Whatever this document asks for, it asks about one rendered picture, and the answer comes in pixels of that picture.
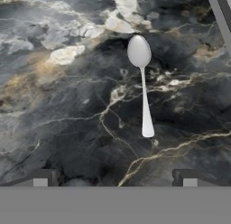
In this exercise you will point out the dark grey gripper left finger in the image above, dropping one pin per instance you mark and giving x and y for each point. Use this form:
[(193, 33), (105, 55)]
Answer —
[(45, 176)]

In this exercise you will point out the silver spoon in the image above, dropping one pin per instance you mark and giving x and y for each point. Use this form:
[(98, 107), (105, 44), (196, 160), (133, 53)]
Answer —
[(140, 53)]

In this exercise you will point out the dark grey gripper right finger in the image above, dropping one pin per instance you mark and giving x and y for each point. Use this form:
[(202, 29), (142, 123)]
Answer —
[(186, 176)]

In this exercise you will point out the grey metal stand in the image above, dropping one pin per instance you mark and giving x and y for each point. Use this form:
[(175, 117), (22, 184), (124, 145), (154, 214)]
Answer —
[(221, 16)]

